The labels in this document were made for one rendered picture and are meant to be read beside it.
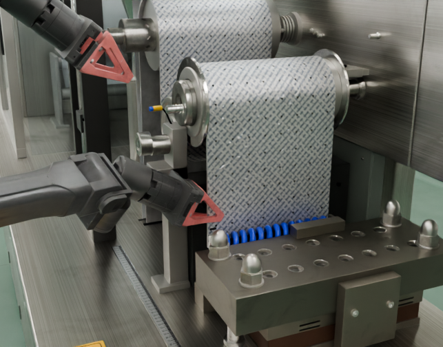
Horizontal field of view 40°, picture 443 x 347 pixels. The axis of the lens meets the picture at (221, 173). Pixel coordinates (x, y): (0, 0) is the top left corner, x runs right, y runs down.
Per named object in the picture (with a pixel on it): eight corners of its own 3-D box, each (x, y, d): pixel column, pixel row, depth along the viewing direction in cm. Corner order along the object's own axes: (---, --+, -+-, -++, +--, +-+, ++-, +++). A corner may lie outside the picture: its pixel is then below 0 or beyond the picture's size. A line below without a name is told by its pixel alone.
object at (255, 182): (207, 246, 102) (206, 142, 96) (326, 225, 111) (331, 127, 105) (208, 248, 102) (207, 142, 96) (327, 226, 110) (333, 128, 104)
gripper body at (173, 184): (182, 230, 93) (142, 213, 90) (162, 206, 102) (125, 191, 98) (202, 193, 93) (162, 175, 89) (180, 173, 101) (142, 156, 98)
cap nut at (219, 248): (204, 253, 96) (204, 227, 95) (225, 249, 97) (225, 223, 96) (213, 263, 93) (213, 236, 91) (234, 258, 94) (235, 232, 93)
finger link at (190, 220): (218, 240, 99) (170, 222, 95) (202, 224, 106) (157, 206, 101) (237, 204, 99) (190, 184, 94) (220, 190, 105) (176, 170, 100)
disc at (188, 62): (174, 127, 109) (176, 46, 102) (177, 127, 109) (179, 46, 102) (204, 161, 97) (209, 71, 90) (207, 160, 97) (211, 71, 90)
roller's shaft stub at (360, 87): (320, 100, 112) (320, 76, 110) (351, 97, 114) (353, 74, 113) (333, 104, 108) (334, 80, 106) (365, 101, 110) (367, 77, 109)
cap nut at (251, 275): (234, 279, 88) (234, 250, 87) (257, 274, 89) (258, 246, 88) (244, 290, 85) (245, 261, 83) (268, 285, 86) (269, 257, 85)
